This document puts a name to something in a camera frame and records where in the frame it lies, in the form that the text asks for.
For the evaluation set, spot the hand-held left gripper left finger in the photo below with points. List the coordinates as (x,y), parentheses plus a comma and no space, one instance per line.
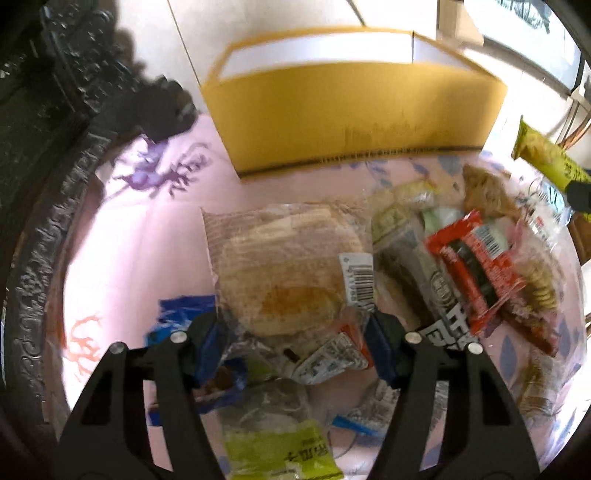
(212,346)

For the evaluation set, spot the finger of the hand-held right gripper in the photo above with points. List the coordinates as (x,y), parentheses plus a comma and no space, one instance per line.
(579,196)

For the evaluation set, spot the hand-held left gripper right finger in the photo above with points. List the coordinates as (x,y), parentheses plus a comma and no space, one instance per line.
(376,346)

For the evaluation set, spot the yellow green snack packet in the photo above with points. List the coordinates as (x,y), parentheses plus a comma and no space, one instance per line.
(540,152)

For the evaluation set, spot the clear flatbread packet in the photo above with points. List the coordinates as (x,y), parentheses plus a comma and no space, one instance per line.
(277,258)

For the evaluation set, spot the red snack packet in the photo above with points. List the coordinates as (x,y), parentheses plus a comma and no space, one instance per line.
(485,272)

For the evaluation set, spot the yellow cardboard box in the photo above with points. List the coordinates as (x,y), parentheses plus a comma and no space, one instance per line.
(351,115)

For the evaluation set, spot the clear blue printed packet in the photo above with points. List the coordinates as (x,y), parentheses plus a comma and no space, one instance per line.
(549,203)

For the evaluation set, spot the blue snack packet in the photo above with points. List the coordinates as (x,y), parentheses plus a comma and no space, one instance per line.
(180,314)

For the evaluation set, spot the white printed small packet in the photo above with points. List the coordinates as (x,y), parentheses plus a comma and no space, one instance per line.
(330,360)

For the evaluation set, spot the light blue white packet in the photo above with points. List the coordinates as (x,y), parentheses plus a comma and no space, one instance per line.
(355,422)

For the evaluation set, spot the dark green snack packet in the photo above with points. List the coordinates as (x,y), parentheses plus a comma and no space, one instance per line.
(406,272)

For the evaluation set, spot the brown snack packet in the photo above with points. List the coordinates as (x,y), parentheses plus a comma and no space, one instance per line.
(485,189)

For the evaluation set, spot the clear round cookie packet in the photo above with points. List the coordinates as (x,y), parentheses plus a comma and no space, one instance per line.
(538,286)

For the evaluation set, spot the green label snack packet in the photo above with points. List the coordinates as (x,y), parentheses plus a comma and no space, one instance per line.
(272,443)

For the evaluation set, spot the pink floral blanket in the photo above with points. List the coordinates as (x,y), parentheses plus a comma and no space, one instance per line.
(152,249)

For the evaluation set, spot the pale green packet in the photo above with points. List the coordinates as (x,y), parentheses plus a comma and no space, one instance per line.
(438,219)

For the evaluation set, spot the pale yellow packet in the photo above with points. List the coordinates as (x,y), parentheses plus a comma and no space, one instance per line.
(406,191)

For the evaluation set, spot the brown cardboard piece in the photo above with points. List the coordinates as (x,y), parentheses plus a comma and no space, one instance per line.
(457,23)

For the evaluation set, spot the dark carved wooden cabinet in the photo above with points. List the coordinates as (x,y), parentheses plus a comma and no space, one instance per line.
(46,138)

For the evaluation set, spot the grey window frame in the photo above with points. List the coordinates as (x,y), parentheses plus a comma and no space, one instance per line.
(526,57)

